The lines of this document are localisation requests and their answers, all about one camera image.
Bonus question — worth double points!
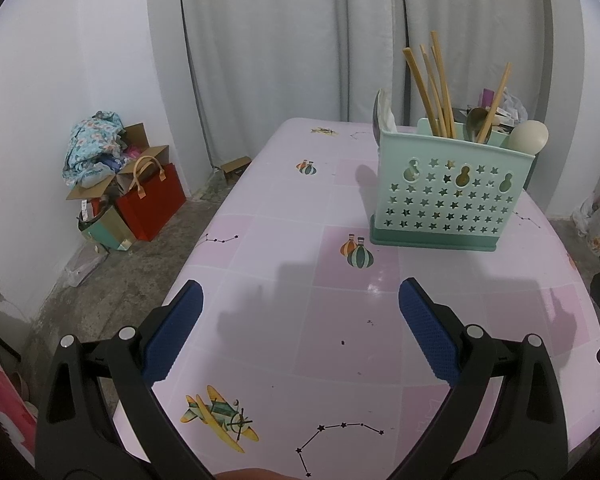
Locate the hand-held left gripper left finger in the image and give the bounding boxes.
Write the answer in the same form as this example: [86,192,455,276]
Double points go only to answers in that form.
[34,280,216,480]

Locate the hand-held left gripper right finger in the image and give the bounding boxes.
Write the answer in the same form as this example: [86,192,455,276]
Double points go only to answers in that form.
[385,276,567,480]

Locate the green star-holed utensil basket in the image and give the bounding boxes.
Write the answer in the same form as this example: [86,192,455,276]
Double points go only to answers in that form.
[369,117,537,252]

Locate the translucent white rice paddle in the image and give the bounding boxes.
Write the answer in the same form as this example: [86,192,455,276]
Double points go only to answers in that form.
[377,89,398,133]

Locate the metal spoon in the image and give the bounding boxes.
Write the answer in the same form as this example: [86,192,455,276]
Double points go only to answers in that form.
[462,106,492,145]

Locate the clear plastic bag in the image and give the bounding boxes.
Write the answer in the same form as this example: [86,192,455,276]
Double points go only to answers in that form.
[62,245,111,288]

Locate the pink printed tablecloth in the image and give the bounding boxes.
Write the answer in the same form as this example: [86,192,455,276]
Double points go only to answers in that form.
[112,117,600,480]

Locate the teal gift bag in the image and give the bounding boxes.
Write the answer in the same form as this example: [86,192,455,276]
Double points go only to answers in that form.
[77,202,135,252]

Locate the red gift bag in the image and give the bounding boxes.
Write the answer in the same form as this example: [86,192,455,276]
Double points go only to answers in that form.
[115,156,187,242]

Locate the small cardboard box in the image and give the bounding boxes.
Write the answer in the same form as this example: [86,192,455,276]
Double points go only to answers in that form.
[221,156,253,184]

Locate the cream rice paddle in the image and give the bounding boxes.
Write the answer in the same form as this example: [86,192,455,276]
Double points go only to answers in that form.
[507,119,550,155]

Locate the pink printed box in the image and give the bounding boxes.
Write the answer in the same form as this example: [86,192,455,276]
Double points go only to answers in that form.
[0,327,37,466]

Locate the large cardboard box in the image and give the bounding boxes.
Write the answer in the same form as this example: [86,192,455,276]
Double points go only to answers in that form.
[66,122,171,201]

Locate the floral cloth bundle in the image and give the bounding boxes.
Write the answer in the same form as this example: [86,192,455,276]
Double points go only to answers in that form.
[61,111,126,187]

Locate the white plastic bag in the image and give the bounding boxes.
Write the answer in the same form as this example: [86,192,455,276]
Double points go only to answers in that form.
[500,91,529,123]

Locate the grey curtain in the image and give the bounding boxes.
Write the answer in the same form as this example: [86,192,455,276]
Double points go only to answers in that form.
[145,0,553,196]

